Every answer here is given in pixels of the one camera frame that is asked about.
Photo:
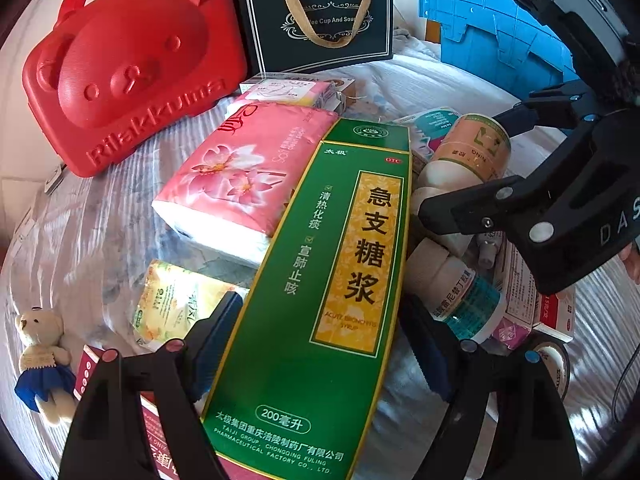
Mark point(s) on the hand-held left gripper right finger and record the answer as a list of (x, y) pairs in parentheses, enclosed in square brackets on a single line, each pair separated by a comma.
[(429, 345)]

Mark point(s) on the black tape roll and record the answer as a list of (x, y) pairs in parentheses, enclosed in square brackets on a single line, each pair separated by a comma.
[(566, 360)]

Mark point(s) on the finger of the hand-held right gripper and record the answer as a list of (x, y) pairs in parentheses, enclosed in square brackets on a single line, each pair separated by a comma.
[(545, 107), (470, 207)]

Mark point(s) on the white bottle with beige label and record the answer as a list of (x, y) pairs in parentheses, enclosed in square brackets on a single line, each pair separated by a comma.
[(475, 152)]

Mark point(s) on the dark red box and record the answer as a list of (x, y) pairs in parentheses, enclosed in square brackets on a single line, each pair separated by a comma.
[(152, 427)]

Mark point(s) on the teal and white medicine box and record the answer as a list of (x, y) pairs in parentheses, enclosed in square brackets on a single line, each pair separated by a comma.
[(432, 122)]

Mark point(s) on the small pink and white box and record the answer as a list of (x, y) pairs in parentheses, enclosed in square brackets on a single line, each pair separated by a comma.
[(285, 91)]

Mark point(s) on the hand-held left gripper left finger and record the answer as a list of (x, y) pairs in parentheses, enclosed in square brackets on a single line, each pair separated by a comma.
[(220, 332)]

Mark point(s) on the red and white box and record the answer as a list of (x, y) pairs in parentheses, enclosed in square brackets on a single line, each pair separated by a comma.
[(555, 316)]

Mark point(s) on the pink floral tissue pack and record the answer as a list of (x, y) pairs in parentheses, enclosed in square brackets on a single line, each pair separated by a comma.
[(235, 170)]

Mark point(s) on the red bear-shaped case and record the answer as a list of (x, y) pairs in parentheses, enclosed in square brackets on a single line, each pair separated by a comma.
[(125, 60)]

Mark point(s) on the blue plastic crate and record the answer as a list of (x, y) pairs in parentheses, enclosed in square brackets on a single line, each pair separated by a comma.
[(465, 30)]

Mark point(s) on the small white tag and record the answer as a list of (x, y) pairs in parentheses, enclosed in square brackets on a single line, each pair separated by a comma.
[(52, 180)]

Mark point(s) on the small teddy bear toy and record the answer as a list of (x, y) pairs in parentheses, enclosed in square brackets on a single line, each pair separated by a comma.
[(40, 350)]

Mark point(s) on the pink medicine box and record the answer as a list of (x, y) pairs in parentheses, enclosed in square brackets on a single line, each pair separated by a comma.
[(515, 310)]

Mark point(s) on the white bottle with teal label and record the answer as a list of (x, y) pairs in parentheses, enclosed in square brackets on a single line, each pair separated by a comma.
[(470, 305)]

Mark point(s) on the small white and pink tube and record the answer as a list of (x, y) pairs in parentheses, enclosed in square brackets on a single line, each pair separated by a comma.
[(486, 252)]

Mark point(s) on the yellow tissue packet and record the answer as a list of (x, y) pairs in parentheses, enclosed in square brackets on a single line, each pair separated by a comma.
[(170, 300)]

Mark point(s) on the dark gift bag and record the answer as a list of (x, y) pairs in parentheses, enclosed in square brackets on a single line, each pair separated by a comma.
[(270, 35)]

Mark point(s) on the green medicine box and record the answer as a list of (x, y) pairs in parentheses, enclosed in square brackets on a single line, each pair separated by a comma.
[(300, 310)]

